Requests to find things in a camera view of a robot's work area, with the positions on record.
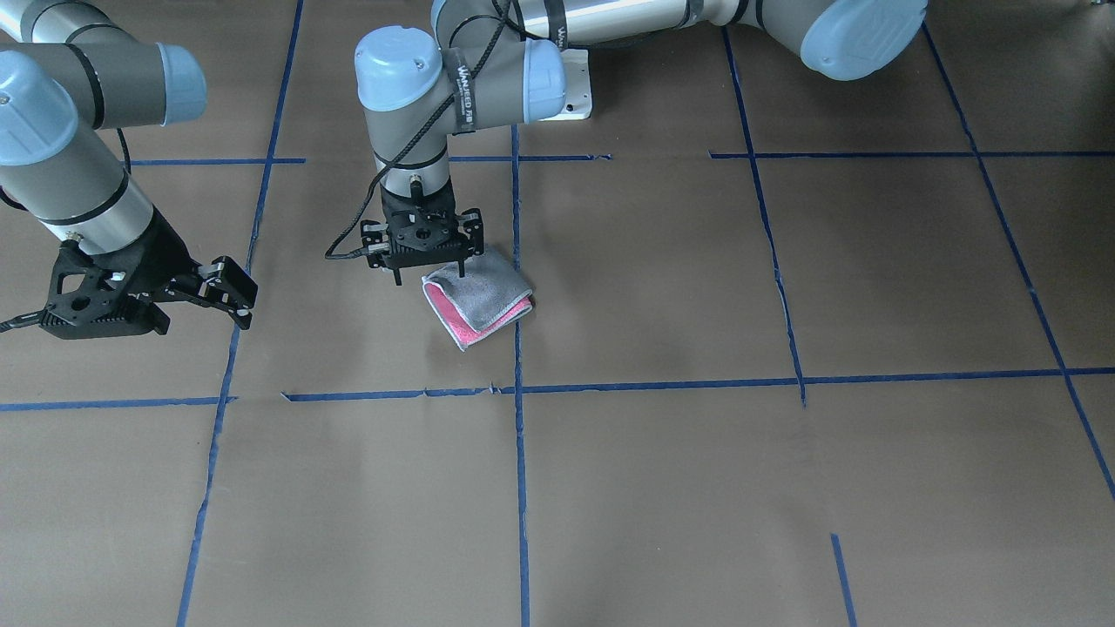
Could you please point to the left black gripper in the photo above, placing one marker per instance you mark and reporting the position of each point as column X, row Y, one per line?
column 471, row 237

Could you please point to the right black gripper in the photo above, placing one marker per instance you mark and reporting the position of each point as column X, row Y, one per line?
column 163, row 258

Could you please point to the pink towel with white edge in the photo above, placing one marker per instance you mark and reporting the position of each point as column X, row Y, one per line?
column 490, row 295

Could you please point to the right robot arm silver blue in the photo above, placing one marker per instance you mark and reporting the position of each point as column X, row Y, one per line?
column 70, row 72

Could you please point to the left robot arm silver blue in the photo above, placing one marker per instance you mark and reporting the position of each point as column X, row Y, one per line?
column 490, row 64

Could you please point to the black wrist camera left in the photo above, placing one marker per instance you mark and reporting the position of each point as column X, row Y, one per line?
column 422, row 244

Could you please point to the white camera post with base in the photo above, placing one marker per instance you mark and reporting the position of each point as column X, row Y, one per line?
column 575, row 83

